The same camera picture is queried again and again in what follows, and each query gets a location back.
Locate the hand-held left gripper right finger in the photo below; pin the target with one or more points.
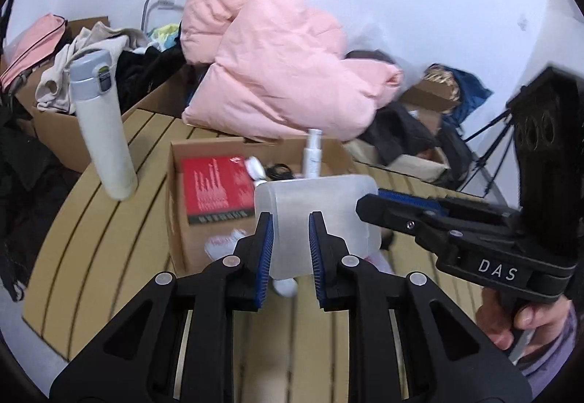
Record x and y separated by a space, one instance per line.
315 257

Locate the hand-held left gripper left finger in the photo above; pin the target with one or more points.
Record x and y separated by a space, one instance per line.
267 257

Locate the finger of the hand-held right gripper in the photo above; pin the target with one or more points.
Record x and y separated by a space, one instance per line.
392 214
410 195

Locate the translucent plastic jar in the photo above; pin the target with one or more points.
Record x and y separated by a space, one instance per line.
315 198

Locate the shallow cardboard box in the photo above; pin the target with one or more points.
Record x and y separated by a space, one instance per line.
194 239

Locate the red box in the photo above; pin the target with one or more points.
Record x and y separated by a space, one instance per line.
210 188

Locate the white spray bottle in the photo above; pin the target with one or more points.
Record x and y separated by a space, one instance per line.
313 154

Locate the person's right hand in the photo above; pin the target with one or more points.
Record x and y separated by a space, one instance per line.
538 321

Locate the white round lid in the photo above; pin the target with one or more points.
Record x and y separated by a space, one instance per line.
285 287

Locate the black cloth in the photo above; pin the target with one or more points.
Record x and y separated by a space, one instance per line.
401 134

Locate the black backpack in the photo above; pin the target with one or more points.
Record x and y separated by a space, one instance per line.
456 152

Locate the open cardboard box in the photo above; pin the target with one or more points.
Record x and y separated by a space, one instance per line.
429 90

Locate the blue bag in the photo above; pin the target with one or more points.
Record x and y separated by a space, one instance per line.
470 93

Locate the woven basket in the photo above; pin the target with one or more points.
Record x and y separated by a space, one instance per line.
440 77

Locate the clear plastic bag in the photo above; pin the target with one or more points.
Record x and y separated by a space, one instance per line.
378 38

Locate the tan slatted folding table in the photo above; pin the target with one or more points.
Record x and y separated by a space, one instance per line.
91 248

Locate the pink puffy jacket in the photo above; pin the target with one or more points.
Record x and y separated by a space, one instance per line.
273 65

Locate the white thermos bottle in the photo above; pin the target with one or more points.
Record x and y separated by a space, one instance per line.
105 134

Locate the dark clothes heap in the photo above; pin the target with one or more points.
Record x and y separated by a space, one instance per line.
141 70

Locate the large cardboard box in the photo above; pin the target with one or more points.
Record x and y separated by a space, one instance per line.
86 27
59 134

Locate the green yellow cloth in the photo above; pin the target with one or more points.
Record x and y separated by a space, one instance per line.
164 36

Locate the pink bag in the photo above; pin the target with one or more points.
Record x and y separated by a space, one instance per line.
32 47

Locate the black camera tripod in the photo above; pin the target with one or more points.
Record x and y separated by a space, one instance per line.
490 143

